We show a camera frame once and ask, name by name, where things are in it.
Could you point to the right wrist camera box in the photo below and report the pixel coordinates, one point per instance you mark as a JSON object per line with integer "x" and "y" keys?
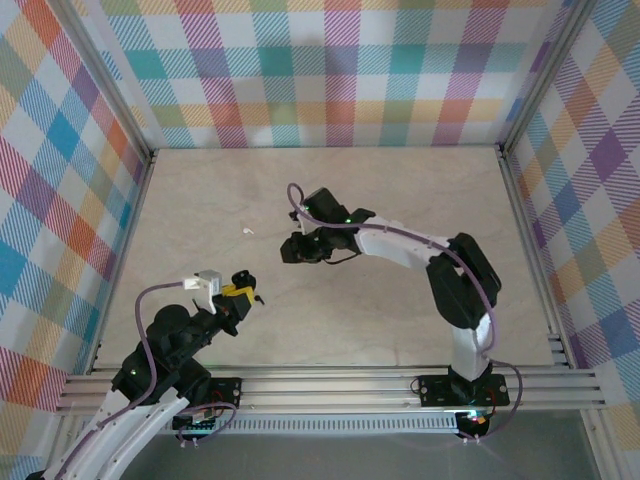
{"x": 296, "y": 220}

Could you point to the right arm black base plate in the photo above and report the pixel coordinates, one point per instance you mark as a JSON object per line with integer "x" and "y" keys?
{"x": 432, "y": 390}

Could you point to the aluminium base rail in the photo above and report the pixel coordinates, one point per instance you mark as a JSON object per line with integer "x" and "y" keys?
{"x": 325, "y": 390}

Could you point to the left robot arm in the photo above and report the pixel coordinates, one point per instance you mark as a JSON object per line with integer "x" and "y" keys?
{"x": 140, "y": 435}

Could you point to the aluminium side rail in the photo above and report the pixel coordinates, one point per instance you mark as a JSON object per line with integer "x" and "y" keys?
{"x": 526, "y": 225}
{"x": 125, "y": 250}

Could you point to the black screw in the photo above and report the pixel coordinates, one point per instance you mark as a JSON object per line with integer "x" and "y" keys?
{"x": 259, "y": 298}

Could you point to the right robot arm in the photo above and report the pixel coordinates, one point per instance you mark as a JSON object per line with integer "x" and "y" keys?
{"x": 465, "y": 290}

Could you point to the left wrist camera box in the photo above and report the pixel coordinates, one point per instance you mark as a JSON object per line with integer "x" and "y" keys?
{"x": 210, "y": 280}

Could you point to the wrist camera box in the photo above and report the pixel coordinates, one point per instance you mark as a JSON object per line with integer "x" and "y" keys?
{"x": 296, "y": 220}
{"x": 210, "y": 280}

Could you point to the small electronics board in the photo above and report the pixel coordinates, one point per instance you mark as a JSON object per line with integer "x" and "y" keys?
{"x": 200, "y": 424}
{"x": 472, "y": 422}

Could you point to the aluminium frame post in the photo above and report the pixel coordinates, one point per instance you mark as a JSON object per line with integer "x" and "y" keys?
{"x": 545, "y": 75}
{"x": 106, "y": 80}

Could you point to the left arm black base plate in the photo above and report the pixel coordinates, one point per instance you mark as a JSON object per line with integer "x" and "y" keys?
{"x": 227, "y": 392}

